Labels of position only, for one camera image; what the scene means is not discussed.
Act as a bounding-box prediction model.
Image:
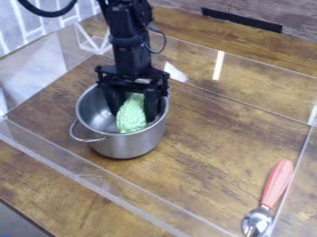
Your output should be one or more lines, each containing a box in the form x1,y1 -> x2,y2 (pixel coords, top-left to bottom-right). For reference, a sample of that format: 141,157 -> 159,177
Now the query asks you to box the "green bitter gourd toy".
116,94 -> 147,133

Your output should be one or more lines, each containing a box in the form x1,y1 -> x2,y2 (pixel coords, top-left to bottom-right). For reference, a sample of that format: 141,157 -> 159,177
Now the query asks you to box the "clear acrylic barrier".
0,6 -> 317,237

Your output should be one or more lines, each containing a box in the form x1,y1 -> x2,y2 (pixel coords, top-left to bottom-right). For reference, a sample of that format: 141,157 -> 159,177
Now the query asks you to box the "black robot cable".
16,0 -> 78,19

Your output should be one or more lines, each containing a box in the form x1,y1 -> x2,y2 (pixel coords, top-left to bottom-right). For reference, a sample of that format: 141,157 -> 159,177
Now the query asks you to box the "silver metal pot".
69,85 -> 168,159

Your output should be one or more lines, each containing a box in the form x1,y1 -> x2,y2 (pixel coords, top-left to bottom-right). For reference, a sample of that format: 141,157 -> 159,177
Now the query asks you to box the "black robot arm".
94,0 -> 169,122

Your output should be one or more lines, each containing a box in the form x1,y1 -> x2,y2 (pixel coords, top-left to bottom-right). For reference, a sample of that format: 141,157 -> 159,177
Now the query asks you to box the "red handled metal spoon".
242,159 -> 292,237

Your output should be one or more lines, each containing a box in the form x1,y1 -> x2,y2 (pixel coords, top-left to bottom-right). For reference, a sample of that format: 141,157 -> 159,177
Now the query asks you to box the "black bar on table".
200,7 -> 282,33

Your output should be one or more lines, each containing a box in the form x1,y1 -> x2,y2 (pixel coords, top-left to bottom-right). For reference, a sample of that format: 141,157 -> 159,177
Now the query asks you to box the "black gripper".
94,36 -> 169,122

